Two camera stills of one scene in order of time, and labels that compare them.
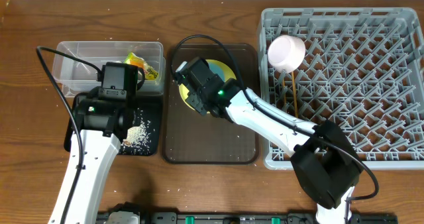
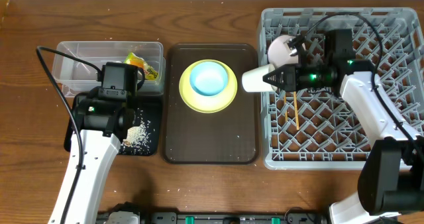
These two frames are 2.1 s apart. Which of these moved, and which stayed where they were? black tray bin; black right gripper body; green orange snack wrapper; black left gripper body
Moved: black right gripper body
Stayed: black tray bin; black left gripper body; green orange snack wrapper
